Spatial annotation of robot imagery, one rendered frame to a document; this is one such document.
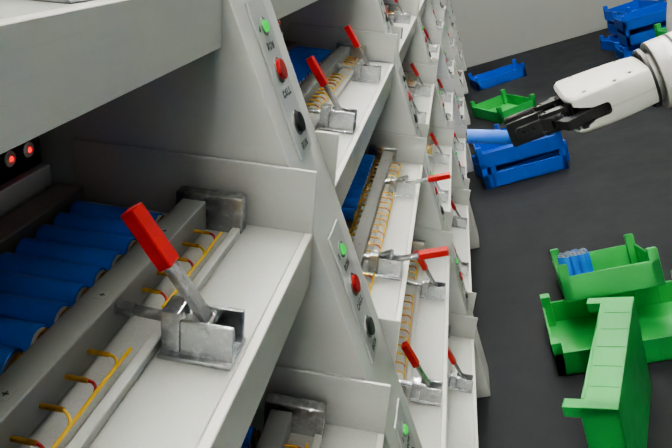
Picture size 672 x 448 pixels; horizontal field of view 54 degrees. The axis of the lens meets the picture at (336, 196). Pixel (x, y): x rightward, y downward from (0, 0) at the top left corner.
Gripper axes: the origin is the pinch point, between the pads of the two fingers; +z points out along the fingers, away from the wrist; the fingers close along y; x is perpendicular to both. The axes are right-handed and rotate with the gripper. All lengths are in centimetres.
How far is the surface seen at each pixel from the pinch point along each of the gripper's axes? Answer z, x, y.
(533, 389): 16, 63, -30
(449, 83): 17, 27, -171
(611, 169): -23, 69, -138
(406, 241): 19.7, 8.6, 1.7
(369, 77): 17.8, -11.5, -14.6
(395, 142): 21.2, 3.7, -31.1
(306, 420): 24.8, 3.7, 40.7
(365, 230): 23.3, 3.7, 5.0
